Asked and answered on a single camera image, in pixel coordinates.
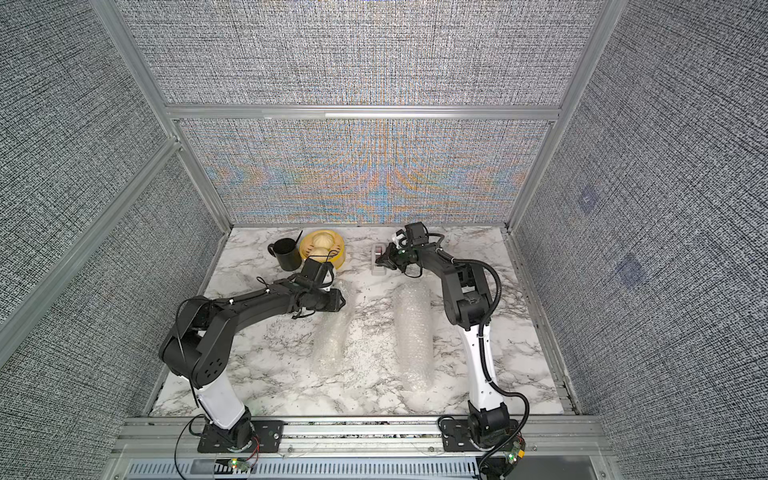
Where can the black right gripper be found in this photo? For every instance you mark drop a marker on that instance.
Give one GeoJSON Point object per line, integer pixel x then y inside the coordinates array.
{"type": "Point", "coordinates": [387, 258]}

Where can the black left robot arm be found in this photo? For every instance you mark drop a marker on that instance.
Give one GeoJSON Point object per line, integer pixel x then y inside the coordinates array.
{"type": "Point", "coordinates": [199, 342]}

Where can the grey tape dispenser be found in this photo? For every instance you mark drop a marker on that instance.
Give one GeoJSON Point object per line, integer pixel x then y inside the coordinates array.
{"type": "Point", "coordinates": [377, 251]}

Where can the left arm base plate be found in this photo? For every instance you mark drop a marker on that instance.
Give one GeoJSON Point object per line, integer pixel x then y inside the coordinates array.
{"type": "Point", "coordinates": [245, 437]}

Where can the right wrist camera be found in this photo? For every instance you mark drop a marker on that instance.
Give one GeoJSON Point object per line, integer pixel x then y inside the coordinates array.
{"type": "Point", "coordinates": [400, 239]}

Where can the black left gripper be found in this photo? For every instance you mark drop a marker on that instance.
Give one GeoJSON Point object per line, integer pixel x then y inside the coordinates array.
{"type": "Point", "coordinates": [336, 303]}

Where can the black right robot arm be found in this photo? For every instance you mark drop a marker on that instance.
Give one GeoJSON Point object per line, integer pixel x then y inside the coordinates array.
{"type": "Point", "coordinates": [469, 305]}

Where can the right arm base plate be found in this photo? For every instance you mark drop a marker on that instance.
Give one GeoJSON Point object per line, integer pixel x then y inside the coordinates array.
{"type": "Point", "coordinates": [459, 433]}

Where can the yellow bamboo steamer basket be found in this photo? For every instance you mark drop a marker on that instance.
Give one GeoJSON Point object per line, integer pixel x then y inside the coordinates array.
{"type": "Point", "coordinates": [336, 255]}

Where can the steamed bun back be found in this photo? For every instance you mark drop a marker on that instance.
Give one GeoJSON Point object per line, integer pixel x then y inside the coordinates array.
{"type": "Point", "coordinates": [323, 240]}

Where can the aluminium front rail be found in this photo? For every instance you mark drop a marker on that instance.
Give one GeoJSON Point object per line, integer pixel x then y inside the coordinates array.
{"type": "Point", "coordinates": [363, 436]}

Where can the black mug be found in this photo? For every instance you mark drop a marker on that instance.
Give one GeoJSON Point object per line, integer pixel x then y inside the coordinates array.
{"type": "Point", "coordinates": [286, 252]}

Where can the tall white ribbed vase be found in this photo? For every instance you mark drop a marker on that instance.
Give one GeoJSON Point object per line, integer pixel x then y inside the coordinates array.
{"type": "Point", "coordinates": [414, 336]}

